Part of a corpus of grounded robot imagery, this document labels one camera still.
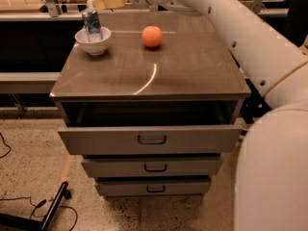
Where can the bottom grey drawer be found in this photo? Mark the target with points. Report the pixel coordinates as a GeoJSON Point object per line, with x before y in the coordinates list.
{"type": "Point", "coordinates": [152, 186]}

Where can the grey drawer cabinet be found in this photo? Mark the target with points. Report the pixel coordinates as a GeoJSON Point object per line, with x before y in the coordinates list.
{"type": "Point", "coordinates": [191, 64]}

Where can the top grey drawer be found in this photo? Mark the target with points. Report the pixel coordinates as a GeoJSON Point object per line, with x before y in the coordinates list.
{"type": "Point", "coordinates": [150, 129]}

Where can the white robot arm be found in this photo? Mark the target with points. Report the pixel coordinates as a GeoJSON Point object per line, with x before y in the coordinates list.
{"type": "Point", "coordinates": [271, 187]}

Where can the black office chair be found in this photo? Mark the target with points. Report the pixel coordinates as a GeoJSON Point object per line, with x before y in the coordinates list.
{"type": "Point", "coordinates": [296, 25]}

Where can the grey drawer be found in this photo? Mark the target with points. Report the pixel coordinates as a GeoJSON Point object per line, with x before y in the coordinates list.
{"type": "Point", "coordinates": [154, 166]}
{"type": "Point", "coordinates": [150, 129]}
{"type": "Point", "coordinates": [152, 186]}

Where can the redbull can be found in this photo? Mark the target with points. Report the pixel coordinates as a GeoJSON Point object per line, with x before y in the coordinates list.
{"type": "Point", "coordinates": [92, 25]}

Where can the middle grey drawer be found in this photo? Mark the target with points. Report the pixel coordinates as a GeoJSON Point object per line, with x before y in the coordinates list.
{"type": "Point", "coordinates": [154, 166]}

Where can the orange fruit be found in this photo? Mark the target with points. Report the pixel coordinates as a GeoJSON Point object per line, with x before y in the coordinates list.
{"type": "Point", "coordinates": [151, 36]}

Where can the grey bench rail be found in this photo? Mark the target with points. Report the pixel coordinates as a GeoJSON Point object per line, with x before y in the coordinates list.
{"type": "Point", "coordinates": [23, 82]}

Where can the white bowl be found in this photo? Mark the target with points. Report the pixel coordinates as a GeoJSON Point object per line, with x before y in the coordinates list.
{"type": "Point", "coordinates": [94, 47]}

